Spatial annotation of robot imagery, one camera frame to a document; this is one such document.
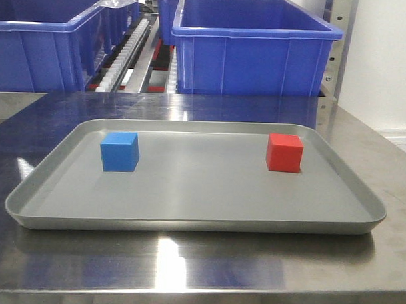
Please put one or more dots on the red cube block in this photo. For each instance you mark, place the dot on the red cube block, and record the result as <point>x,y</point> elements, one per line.
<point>284,153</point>

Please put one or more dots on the blue cube block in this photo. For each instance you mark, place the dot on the blue cube block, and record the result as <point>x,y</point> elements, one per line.
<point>120,151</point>

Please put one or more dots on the grey metal tray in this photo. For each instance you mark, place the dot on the grey metal tray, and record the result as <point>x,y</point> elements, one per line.
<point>194,176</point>

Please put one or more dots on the blue plastic bin right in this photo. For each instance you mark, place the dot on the blue plastic bin right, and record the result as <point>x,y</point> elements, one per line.
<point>250,47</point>

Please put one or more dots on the blue plastic bin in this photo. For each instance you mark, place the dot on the blue plastic bin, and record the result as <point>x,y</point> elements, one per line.
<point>250,47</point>
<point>48,45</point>
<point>167,9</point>

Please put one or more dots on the blue plastic bin rear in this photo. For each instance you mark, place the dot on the blue plastic bin rear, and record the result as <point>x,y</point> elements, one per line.
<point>167,9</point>

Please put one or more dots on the blue plastic bin left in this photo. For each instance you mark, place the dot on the blue plastic bin left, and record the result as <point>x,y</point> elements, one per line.
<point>48,45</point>

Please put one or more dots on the white roller conveyor rail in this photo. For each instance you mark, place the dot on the white roller conveyor rail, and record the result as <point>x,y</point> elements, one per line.
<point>115,74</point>

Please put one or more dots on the steel shelf upright post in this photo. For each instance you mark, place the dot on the steel shelf upright post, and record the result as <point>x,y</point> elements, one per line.
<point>342,14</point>

